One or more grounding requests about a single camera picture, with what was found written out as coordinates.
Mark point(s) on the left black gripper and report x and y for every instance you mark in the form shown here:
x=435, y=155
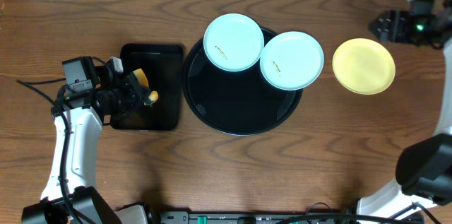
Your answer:
x=131, y=90

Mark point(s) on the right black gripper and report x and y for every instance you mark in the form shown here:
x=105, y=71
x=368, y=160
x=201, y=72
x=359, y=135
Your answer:
x=394, y=22

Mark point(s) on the green yellow sponge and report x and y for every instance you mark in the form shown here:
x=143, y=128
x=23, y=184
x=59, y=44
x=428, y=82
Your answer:
x=143, y=81

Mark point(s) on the yellow plate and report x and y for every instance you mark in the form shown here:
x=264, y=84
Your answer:
x=363, y=66

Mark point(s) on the light blue plate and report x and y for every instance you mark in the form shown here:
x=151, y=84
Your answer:
x=233, y=42
x=292, y=60

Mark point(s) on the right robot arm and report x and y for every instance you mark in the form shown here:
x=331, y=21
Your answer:
x=423, y=171

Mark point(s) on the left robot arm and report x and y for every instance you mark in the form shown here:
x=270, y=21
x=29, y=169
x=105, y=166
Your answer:
x=70, y=195

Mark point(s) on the rectangular black tray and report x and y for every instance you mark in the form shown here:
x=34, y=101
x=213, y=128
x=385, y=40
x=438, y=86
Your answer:
x=162, y=65

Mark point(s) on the round black tray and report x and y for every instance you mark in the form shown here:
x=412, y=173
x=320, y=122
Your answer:
x=240, y=103

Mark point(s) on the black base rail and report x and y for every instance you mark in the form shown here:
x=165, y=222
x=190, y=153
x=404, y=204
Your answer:
x=183, y=217

